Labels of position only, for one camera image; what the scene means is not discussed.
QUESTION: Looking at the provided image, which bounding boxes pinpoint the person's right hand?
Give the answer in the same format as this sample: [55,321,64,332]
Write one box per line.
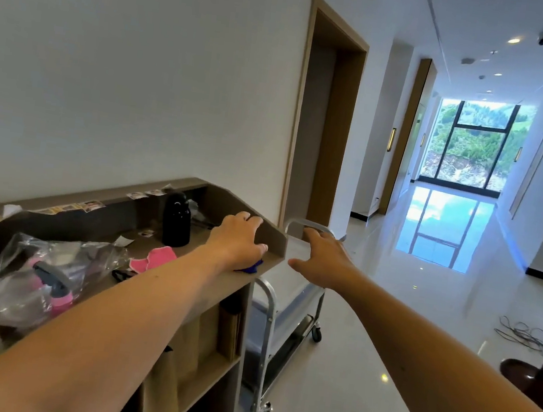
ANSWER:
[284,226,363,295]

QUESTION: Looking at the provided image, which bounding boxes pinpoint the person's left hand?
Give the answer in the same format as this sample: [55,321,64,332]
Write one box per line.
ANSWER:
[201,207,274,278]

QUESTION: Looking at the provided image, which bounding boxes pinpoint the blue cloth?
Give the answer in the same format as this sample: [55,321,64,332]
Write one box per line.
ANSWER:
[234,256,265,277]

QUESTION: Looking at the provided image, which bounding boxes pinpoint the stainless steel service trolley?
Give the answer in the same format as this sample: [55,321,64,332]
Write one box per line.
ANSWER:
[237,214,339,412]

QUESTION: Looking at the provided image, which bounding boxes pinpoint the person's right forearm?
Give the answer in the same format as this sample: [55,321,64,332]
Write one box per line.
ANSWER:
[319,266,543,412]

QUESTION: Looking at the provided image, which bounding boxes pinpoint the person's left forearm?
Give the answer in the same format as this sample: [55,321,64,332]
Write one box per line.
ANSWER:
[0,219,257,412]

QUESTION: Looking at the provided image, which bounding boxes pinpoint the pink cloth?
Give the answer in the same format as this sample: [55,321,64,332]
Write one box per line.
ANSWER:
[127,241,180,280]

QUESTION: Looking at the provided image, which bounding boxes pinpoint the grey wooden service cabinet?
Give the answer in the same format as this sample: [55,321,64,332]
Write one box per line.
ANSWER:
[0,151,296,412]

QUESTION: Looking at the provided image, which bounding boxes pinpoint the black bottle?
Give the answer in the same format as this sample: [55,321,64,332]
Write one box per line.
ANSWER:
[158,191,198,251]

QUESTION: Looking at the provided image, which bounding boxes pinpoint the row of small stickers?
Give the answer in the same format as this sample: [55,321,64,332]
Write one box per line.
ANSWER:
[0,167,169,255]

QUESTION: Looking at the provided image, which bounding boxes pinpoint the tall hallway window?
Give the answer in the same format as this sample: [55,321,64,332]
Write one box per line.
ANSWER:
[417,92,538,202]

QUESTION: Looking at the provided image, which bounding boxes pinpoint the pink bottle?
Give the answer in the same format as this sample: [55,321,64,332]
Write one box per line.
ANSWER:
[20,256,81,322]

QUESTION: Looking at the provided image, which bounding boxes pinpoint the clear plastic bag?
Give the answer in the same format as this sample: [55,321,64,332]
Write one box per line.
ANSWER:
[0,229,133,345]

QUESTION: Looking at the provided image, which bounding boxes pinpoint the grey door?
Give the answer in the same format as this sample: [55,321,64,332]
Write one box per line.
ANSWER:
[507,106,543,224]

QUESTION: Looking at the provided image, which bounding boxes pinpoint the black standing fan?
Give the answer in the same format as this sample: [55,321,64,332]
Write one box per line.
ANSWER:
[493,215,543,412]

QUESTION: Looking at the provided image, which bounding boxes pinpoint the wooden door frame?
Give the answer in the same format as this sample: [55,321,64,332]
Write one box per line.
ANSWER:
[276,0,377,239]
[377,54,441,221]

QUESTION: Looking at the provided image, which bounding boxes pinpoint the grey floor cable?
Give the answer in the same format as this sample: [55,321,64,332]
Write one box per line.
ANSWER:
[490,314,543,354]

